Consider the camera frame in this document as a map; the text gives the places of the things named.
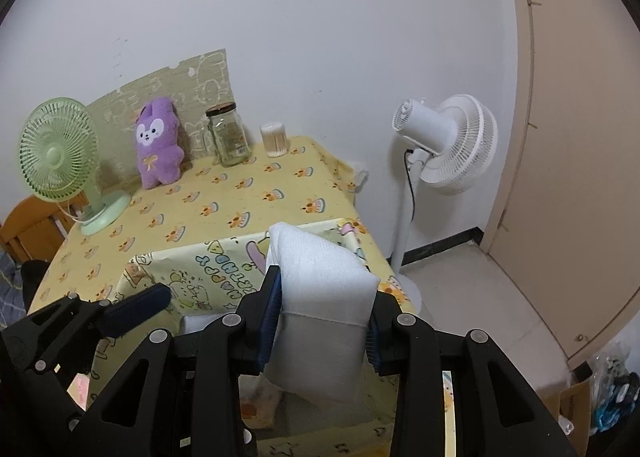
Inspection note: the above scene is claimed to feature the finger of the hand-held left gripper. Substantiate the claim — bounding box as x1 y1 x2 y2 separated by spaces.
0 284 173 374

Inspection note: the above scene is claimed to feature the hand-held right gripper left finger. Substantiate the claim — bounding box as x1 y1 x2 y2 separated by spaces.
85 264 283 457

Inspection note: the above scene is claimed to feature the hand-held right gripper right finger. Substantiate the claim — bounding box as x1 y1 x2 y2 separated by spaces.
366 287 581 457

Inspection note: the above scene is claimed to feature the pink packet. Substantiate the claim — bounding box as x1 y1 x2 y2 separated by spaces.
67 374 92 410

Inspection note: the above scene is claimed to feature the patterned paper box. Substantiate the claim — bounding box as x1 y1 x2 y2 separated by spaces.
90 218 457 457

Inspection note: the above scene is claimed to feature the beige packet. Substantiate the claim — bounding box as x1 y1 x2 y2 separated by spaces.
240 377 281 428

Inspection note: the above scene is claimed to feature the black bag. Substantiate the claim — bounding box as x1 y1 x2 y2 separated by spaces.
17 259 51 318

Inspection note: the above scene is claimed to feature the blue plaid bedding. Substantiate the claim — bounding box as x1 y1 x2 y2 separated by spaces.
0 247 26 328

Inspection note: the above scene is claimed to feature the yellow printed tablecloth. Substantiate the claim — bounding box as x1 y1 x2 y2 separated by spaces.
27 136 418 457

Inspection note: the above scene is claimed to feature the purple plush toy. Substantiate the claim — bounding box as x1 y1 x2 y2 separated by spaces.
135 96 185 190

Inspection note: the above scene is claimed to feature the green desk fan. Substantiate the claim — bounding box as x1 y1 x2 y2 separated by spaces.
19 97 132 237

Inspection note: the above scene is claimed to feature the cotton swab container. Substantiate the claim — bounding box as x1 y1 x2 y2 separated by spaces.
260 122 290 158

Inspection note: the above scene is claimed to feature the glass jar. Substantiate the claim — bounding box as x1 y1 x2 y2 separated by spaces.
206 102 252 168

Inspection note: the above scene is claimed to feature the cardboard box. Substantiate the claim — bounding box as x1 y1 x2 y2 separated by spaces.
542 372 596 438

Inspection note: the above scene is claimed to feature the white standing fan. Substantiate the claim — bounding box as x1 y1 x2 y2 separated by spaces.
390 94 499 313

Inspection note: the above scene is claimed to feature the clear plastic bag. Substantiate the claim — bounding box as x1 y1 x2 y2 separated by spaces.
585 342 640 438

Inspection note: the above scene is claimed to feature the beige door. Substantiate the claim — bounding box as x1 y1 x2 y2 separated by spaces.
482 0 640 373

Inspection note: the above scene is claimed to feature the black fan cable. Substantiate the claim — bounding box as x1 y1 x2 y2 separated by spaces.
404 149 417 225

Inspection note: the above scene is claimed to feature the patterned wall board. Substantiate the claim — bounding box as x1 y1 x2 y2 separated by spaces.
86 48 236 188

